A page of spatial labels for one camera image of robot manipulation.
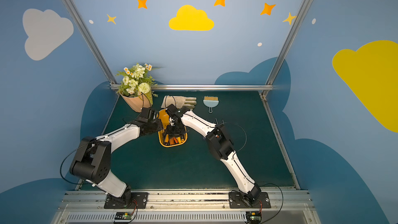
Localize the yellow plastic storage box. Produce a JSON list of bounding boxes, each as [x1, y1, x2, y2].
[[158, 109, 188, 148]]

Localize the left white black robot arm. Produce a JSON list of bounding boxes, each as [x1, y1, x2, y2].
[[69, 119, 162, 205]]

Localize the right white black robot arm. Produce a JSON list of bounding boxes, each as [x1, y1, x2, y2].
[[166, 105, 261, 205]]

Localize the beige work glove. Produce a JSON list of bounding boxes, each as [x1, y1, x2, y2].
[[161, 95, 197, 109]]

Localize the pink pot with flowers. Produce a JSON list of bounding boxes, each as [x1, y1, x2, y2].
[[116, 63, 158, 113]]

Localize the small blue brush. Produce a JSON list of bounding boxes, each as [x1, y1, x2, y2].
[[203, 96, 219, 114]]

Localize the left circuit board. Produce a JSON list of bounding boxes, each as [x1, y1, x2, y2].
[[114, 212, 134, 224]]

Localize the circuit board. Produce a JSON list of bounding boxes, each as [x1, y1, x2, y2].
[[114, 212, 134, 224], [245, 212, 262, 224]]

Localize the right circuit board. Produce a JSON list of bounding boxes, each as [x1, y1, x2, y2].
[[245, 212, 262, 224]]

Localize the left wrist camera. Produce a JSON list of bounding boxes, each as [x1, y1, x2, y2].
[[138, 107, 157, 123]]

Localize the aluminium back frame bar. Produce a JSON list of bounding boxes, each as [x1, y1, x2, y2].
[[110, 83, 274, 91]]

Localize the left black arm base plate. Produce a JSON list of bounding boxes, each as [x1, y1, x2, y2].
[[104, 191, 148, 209]]

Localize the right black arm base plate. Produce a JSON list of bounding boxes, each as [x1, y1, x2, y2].
[[228, 190, 271, 209]]

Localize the aluminium front rail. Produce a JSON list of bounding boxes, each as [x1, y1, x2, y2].
[[52, 187, 321, 224]]

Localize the left aluminium frame post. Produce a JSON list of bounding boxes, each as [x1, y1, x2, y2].
[[61, 0, 117, 84]]

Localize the aluminium frame post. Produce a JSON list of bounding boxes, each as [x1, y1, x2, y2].
[[266, 0, 313, 86], [61, 0, 117, 84]]

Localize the right aluminium frame post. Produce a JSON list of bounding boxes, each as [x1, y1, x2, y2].
[[266, 0, 313, 86]]

